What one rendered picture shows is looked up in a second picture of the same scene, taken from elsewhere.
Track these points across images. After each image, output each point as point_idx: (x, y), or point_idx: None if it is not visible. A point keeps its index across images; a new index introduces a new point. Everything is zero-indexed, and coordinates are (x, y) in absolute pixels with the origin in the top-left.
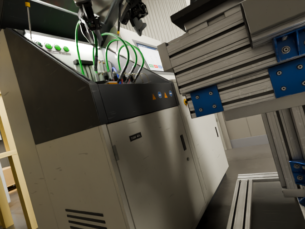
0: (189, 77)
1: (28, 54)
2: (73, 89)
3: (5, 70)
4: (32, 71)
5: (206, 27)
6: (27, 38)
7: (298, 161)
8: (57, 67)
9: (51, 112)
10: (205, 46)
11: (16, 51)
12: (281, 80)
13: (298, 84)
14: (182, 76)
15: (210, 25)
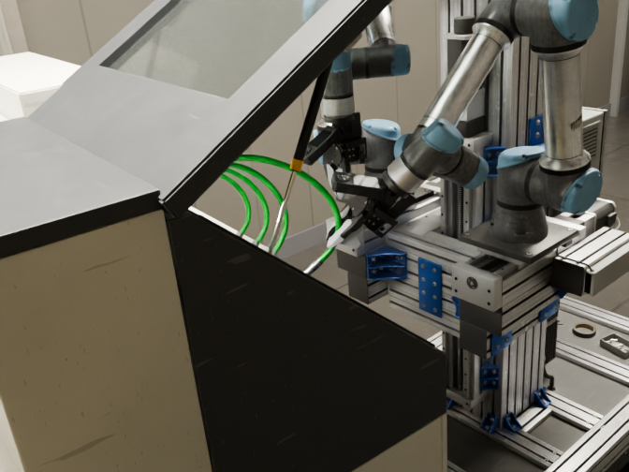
0: (512, 317)
1: (293, 305)
2: (411, 368)
3: (120, 360)
4: (295, 347)
5: (533, 263)
6: (277, 258)
7: (490, 366)
8: (386, 331)
9: (333, 433)
10: (529, 283)
11: (231, 293)
12: (546, 306)
13: (551, 309)
14: (507, 316)
15: (535, 262)
